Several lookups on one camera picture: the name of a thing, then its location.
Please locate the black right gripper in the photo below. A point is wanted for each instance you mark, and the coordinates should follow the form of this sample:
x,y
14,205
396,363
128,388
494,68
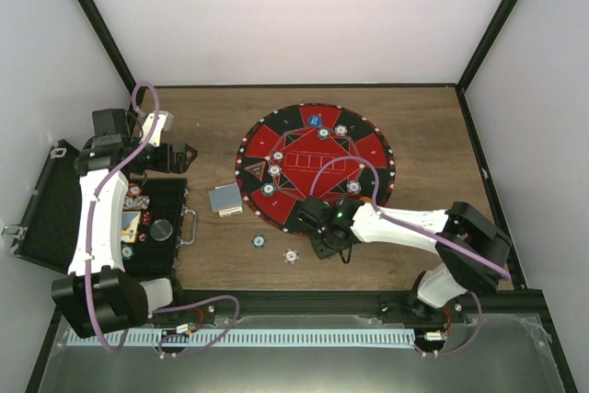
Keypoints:
x,y
321,250

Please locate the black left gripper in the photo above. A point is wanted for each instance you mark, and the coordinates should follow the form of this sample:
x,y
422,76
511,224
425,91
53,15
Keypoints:
x,y
180,165

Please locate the round grey metal disc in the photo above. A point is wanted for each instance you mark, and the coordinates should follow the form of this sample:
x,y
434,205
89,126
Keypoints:
x,y
161,230

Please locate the blue backed card deck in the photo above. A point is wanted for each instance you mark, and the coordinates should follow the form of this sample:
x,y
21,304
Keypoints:
x,y
225,198

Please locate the white card box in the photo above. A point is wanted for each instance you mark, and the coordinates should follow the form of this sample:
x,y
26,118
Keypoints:
x,y
238,209

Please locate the chips in case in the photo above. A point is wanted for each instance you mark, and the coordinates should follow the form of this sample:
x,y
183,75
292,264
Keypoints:
x,y
135,198

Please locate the orange blue 10 chip stack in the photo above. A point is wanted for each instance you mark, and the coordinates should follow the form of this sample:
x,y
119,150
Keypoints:
x,y
291,256

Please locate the card deck in case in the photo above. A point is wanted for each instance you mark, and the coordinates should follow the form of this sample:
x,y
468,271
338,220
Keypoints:
x,y
130,221

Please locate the light blue slotted cable duct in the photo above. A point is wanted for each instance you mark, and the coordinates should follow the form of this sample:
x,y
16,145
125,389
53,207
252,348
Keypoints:
x,y
277,338

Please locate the black poker set case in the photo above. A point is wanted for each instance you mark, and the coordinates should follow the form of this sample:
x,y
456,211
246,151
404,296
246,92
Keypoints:
x,y
48,231

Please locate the blue small blind button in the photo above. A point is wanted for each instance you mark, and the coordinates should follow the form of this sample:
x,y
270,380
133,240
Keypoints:
x,y
314,120

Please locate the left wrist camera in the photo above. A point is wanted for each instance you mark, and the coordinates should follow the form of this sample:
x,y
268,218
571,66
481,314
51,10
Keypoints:
x,y
109,122

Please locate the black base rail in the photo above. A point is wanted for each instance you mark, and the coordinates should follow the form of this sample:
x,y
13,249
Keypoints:
x,y
389,306

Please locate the green blue 50 chip stack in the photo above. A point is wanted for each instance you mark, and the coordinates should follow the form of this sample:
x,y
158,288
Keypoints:
x,y
259,241

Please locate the round red black poker mat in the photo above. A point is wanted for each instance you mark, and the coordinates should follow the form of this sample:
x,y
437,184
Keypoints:
x,y
312,167

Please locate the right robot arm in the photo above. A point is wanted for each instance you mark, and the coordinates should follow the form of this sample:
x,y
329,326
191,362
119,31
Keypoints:
x,y
472,249

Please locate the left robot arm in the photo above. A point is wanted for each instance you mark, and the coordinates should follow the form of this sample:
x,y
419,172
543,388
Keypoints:
x,y
97,296

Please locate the black enclosure frame post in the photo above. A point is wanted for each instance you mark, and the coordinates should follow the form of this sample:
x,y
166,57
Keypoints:
x,y
102,31

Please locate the red dice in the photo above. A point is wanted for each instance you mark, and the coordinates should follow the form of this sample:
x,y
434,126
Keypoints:
x,y
146,218

